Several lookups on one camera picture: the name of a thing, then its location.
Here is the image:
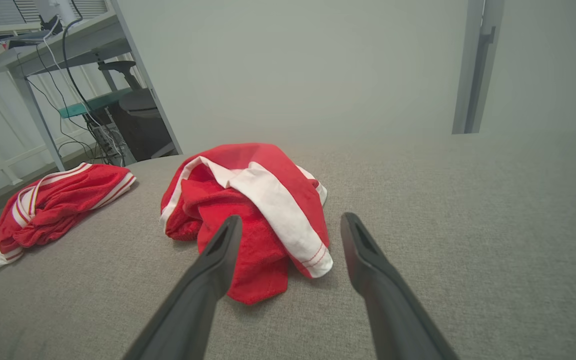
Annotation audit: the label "long white cable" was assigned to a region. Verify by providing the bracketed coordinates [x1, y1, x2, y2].
[42, 17, 125, 167]

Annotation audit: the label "white box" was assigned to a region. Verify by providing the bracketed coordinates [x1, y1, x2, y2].
[0, 39, 25, 64]

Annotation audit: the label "black computer tower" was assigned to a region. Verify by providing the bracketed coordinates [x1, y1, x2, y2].
[109, 102, 178, 162]

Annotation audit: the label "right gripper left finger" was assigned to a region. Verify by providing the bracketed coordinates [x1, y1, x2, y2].
[122, 215, 243, 360]

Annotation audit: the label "red Bulls jersey white sleeves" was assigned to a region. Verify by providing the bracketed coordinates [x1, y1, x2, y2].
[0, 162, 137, 297]

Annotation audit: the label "grey mesh computer case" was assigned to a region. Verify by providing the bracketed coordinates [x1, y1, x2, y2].
[90, 124, 127, 167]

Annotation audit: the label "red shorts white band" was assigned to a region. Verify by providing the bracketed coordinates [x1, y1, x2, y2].
[159, 142, 334, 306]

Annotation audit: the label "white grey desk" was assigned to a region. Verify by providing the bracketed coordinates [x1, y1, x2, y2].
[0, 11, 134, 173]

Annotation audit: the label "black office chair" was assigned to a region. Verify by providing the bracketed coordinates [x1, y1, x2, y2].
[97, 60, 160, 115]

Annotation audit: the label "small black gadget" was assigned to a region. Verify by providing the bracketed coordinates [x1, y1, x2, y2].
[38, 14, 65, 36]

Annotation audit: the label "long black cable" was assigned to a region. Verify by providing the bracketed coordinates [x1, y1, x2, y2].
[61, 0, 105, 132]

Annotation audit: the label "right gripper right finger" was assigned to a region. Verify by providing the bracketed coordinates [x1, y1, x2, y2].
[340, 212, 460, 360]

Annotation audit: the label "teal under-desk shelf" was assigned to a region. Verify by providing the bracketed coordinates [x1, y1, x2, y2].
[58, 87, 135, 120]

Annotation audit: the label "grey partition edge post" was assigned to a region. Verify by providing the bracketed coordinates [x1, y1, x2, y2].
[109, 0, 184, 156]

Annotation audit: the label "grey aluminium wall profile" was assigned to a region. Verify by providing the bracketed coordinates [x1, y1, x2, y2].
[451, 0, 507, 135]

